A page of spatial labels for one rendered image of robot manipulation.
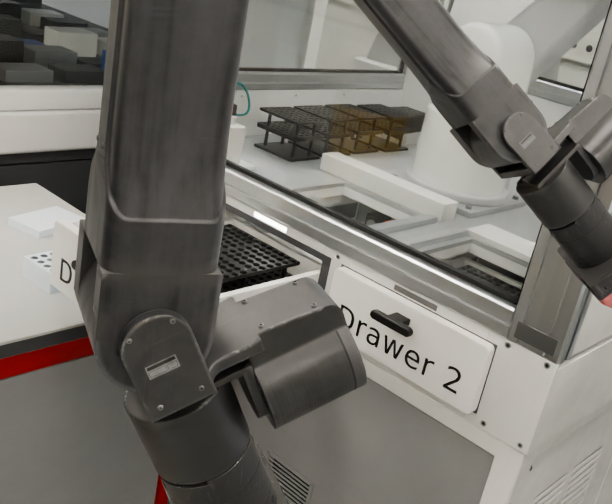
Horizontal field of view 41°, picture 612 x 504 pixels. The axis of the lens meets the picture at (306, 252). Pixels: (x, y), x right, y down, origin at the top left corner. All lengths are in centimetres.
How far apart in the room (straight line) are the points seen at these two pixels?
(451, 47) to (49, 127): 140
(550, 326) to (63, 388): 79
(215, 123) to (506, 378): 86
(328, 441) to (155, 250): 109
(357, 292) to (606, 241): 53
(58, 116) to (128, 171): 170
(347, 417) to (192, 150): 106
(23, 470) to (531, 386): 84
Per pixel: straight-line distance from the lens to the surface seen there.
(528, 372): 116
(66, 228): 129
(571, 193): 82
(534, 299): 113
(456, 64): 79
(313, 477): 150
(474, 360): 118
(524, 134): 79
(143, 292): 38
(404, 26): 78
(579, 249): 84
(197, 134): 37
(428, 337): 121
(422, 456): 132
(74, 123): 209
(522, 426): 119
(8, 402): 140
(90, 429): 153
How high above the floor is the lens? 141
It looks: 21 degrees down
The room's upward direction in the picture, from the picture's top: 11 degrees clockwise
